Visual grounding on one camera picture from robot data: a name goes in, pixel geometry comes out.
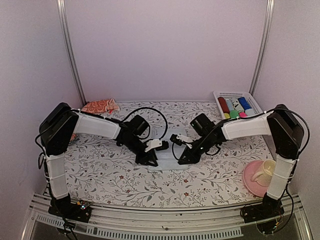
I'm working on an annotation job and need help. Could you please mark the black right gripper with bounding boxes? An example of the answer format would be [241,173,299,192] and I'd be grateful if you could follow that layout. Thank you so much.
[178,133,216,164]

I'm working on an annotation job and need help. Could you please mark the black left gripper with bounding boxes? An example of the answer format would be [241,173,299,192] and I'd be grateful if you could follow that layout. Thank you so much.
[123,136,158,167]

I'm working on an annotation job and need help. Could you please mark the light blue terry towel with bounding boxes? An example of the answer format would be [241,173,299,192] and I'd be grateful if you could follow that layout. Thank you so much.
[147,127,189,171]

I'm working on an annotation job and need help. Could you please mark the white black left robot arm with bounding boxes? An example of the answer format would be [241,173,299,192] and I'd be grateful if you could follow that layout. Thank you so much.
[38,102,164,217]

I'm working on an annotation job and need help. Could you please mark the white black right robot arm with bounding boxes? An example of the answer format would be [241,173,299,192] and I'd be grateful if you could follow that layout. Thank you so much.
[178,104,310,218]

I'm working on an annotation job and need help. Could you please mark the floral table cover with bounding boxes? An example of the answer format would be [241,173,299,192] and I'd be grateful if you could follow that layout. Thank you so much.
[48,100,285,208]

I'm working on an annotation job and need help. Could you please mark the green rolled towel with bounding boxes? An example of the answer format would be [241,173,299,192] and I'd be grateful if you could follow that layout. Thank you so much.
[229,110,240,119]

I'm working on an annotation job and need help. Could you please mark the dark red rolled towel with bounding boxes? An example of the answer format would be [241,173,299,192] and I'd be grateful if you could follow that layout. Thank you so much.
[217,97,230,114]

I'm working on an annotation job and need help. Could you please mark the light blue rolled towel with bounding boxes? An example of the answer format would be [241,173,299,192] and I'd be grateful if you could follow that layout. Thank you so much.
[225,98,235,112]

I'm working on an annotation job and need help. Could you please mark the orange patterned towel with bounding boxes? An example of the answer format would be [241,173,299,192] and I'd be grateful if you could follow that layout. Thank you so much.
[81,98,120,114]

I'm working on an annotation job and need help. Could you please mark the pink rolled towel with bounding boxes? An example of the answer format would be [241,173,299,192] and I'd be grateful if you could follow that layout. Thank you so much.
[238,112,248,118]

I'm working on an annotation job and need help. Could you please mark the pink saucer plate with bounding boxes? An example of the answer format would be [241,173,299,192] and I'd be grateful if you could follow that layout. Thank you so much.
[242,159,276,198]

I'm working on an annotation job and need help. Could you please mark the panda print rolled towel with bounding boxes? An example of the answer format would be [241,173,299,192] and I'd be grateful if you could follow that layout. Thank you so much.
[231,98,245,113]

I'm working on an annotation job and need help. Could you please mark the white perforated plastic basket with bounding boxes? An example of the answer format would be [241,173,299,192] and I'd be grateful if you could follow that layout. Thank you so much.
[213,91,263,120]

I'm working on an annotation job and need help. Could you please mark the dark blue rolled towel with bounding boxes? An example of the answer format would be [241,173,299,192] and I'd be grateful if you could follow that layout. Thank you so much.
[238,97,252,111]

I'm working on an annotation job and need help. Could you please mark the cream ceramic mug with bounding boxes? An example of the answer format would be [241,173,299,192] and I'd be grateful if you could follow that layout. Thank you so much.
[250,159,276,187]

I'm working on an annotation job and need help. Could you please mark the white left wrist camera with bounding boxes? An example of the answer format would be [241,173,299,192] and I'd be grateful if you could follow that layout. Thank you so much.
[144,139,169,153]

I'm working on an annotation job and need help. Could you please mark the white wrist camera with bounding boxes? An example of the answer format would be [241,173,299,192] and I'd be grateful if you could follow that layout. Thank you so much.
[144,139,169,153]
[169,133,193,149]

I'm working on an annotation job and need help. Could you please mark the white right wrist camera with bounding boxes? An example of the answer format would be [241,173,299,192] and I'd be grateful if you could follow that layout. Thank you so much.
[169,133,193,149]

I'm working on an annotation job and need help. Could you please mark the black left camera cable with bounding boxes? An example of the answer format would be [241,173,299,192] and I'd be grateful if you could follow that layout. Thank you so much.
[122,107,169,146]

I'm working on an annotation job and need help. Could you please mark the black camera cable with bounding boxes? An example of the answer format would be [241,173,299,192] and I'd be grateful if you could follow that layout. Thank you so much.
[122,107,169,146]
[171,107,311,226]

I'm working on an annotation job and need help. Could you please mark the aluminium front rail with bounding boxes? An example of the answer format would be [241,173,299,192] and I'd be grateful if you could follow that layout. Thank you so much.
[21,194,315,240]

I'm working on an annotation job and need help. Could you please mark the black right camera cable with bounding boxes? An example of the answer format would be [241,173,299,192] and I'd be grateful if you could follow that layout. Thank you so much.
[171,107,311,226]

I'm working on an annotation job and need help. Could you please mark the right aluminium frame post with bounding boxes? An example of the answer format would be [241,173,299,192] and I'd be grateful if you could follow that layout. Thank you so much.
[249,0,275,96]

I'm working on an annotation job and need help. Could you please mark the aluminium frame post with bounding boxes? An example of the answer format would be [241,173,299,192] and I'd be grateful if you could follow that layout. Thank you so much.
[249,0,275,96]
[56,0,87,106]

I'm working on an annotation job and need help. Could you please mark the left aluminium frame post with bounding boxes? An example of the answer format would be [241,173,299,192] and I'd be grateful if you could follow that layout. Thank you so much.
[56,0,87,106]

